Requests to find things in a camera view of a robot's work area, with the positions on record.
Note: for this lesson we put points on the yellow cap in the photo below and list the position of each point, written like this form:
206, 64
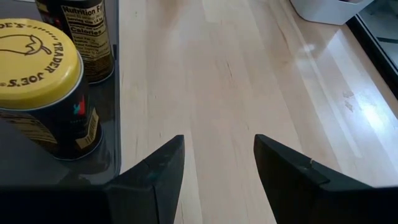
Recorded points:
37, 62

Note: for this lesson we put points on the white plastic bin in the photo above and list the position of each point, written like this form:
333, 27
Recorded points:
326, 11

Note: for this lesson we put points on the yellow lid spice jar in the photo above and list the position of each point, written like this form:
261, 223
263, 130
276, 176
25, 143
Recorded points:
87, 40

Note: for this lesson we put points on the dark grey translucent bin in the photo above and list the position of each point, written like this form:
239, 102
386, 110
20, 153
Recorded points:
107, 124

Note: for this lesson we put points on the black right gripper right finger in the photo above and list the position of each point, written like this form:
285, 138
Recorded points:
295, 186

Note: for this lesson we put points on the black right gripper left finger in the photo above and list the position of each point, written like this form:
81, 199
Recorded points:
149, 186

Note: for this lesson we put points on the black metal table frame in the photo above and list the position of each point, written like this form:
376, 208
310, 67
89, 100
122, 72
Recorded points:
373, 53

